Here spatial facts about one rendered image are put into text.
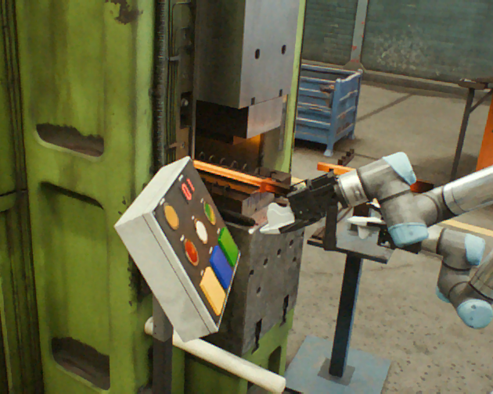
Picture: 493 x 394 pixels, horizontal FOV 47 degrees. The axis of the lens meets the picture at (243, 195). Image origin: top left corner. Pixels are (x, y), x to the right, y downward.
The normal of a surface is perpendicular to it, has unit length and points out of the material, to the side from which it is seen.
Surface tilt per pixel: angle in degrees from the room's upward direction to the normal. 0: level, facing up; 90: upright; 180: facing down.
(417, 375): 0
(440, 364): 0
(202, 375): 90
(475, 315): 90
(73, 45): 89
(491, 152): 90
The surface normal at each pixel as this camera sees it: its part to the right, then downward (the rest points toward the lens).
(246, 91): 0.84, 0.25
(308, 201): -0.13, 0.36
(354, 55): -0.54, 0.29
